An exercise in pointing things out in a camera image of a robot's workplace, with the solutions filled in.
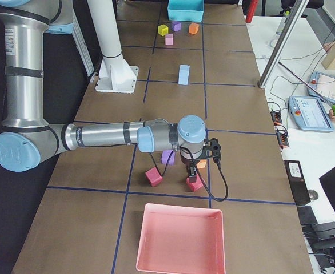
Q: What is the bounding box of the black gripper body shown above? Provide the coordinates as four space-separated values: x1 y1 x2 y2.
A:
180 155 198 173

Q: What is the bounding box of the light blue foam block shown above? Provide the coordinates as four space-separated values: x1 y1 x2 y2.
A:
179 65 190 80
178 75 189 86

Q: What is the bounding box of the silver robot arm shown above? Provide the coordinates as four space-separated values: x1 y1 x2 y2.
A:
0 22 87 187

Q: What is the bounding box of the crimson foam block far right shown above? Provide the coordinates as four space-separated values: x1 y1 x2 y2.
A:
186 176 203 192

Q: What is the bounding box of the crimson foam block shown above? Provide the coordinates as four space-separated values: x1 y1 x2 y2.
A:
186 176 203 192
145 167 163 187

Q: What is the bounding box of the orange foam block right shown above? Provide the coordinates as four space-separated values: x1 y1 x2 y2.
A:
196 159 207 169

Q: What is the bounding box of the orange foam block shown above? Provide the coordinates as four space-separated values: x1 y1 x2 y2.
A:
188 23 200 35
196 159 207 169

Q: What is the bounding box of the purple foam block right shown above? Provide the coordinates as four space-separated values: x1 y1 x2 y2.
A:
161 150 176 165

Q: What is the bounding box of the purple foam block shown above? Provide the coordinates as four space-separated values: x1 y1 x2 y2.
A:
161 150 176 165
171 21 181 32

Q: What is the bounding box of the crimson foam block near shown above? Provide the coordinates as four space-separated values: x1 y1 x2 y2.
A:
145 167 163 187

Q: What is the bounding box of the pink plastic bin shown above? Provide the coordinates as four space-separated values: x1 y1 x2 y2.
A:
136 203 226 273

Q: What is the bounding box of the black box with label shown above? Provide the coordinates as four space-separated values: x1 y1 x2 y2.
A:
284 160 310 206

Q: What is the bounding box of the pink foam block left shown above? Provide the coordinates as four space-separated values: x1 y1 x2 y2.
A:
165 34 174 46

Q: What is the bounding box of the teach pendant near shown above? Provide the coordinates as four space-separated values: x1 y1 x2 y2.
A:
288 96 334 132

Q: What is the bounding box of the teach pendant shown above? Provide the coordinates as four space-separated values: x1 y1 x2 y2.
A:
309 71 335 104
288 96 334 132

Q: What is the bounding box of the orange foam block left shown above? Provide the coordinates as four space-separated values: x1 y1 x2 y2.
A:
188 23 200 35

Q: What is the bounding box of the yellow foam block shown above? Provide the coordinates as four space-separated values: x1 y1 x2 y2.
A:
158 24 169 37

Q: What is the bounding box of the purple foam block left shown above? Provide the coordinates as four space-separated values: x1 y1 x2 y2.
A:
171 21 181 32

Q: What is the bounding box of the teal plastic bin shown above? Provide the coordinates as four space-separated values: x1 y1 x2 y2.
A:
167 0 204 22

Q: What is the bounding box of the teach pendant far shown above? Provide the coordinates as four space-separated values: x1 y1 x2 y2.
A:
309 71 335 104

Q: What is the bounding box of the red cylinder object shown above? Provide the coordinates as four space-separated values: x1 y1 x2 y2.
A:
245 0 258 23

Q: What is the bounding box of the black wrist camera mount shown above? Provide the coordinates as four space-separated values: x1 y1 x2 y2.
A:
202 138 221 166

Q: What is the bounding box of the white pedestal column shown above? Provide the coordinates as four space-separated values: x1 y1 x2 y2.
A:
88 0 139 94

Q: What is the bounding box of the green handled reacher tool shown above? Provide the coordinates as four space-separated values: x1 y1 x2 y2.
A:
279 62 335 116

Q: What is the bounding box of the aluminium frame post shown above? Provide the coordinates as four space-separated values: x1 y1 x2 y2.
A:
257 0 309 89

